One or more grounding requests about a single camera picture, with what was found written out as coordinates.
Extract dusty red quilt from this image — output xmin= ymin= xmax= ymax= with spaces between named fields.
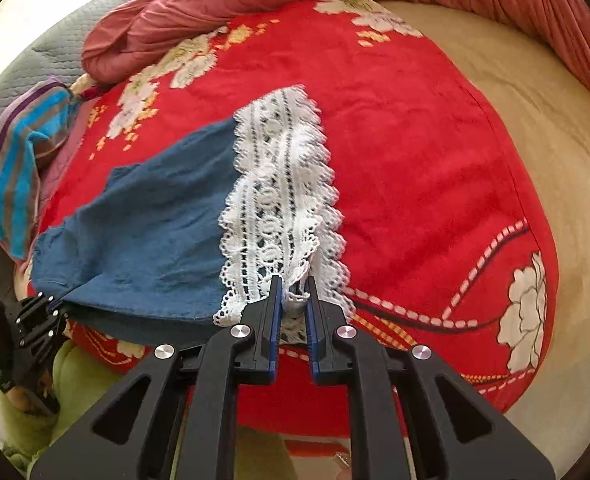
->
xmin=82 ymin=0 xmax=590 ymax=126

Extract striped towel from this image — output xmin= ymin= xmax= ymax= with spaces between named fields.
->
xmin=0 ymin=76 xmax=78 ymax=261

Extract blue pants with white lace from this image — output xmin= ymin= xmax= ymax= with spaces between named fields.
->
xmin=29 ymin=82 xmax=352 ymax=346

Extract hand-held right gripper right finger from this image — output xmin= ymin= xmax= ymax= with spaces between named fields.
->
xmin=306 ymin=275 xmax=556 ymax=480

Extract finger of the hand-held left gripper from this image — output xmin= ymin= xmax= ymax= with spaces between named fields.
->
xmin=16 ymin=295 xmax=60 ymax=322
xmin=17 ymin=308 xmax=72 ymax=350

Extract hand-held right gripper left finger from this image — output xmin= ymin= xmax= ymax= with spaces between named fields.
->
xmin=30 ymin=275 xmax=284 ymax=480

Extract grey quilted cover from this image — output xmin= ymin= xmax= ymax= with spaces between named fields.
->
xmin=0 ymin=0 xmax=148 ymax=126

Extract red floral blanket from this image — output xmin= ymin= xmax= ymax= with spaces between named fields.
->
xmin=35 ymin=0 xmax=560 ymax=428

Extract beige bed sheet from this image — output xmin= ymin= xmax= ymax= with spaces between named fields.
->
xmin=380 ymin=0 xmax=590 ymax=416

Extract green cloth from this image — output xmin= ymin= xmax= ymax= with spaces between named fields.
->
xmin=2 ymin=339 xmax=298 ymax=480

